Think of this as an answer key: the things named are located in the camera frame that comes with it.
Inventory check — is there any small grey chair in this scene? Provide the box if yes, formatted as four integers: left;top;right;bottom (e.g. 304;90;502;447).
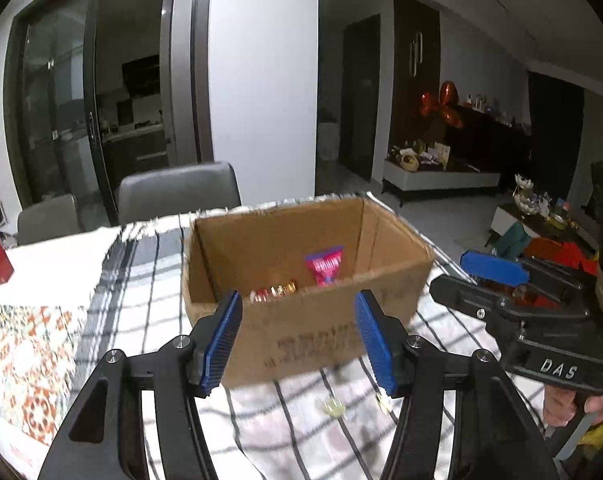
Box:
17;194;80;247

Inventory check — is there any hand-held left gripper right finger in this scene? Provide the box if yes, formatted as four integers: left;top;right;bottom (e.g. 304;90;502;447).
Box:
354;289;562;480

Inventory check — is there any brown cardboard box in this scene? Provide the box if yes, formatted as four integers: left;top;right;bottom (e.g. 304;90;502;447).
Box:
181;196;436;389

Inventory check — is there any person's right hand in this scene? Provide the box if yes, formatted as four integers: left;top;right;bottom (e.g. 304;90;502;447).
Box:
541;384;603;432

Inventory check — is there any dark interior door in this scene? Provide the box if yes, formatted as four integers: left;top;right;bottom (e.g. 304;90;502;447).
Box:
339;14;381;184

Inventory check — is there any gold wrapped candy pack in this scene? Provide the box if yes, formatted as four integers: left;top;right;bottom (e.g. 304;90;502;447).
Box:
250;280;298;304

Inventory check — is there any red foil balloon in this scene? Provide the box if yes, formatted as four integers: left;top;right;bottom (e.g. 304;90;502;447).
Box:
420;80;465;129

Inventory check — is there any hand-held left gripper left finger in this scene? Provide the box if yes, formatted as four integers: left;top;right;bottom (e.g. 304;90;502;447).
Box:
37;289;244;480

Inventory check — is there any pink snack packet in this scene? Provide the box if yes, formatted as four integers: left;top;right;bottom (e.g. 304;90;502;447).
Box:
305;245;345;288

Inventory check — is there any glass sliding door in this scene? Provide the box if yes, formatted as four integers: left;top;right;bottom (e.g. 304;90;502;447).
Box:
4;0;120;234

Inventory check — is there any black range hood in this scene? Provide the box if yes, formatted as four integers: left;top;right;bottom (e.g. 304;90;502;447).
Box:
122;55;161;95

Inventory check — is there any white lotus ornament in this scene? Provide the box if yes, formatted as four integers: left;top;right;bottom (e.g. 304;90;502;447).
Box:
513;173;540;216

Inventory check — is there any red bag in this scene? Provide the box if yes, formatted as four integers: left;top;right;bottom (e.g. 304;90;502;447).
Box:
524;237;600;276

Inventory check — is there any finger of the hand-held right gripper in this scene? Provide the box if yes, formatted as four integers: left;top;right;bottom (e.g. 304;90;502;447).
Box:
460;250;585;293
429;275;591;322

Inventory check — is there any tile-patterned white tablecloth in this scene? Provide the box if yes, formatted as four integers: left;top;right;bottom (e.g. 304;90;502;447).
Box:
0;227;123;479

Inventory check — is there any wide grey chair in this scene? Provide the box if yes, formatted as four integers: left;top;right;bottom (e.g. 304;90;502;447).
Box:
117;161;242;225

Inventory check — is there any dark wooden wardrobe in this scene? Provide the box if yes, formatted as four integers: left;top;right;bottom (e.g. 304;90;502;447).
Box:
392;0;441;161

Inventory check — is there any grey checked cloth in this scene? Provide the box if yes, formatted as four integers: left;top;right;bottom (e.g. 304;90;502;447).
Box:
71;192;547;480

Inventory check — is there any dark sideboard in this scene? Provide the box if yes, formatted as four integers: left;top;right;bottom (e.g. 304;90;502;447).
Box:
444;104;532;181

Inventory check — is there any white low bench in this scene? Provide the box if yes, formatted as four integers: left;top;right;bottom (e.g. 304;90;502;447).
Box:
383;157;502;207

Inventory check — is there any teal bag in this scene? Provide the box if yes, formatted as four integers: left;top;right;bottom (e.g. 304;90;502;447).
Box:
495;222;530;261

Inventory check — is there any white coffee table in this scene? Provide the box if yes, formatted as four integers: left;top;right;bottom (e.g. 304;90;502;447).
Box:
486;203;602;262

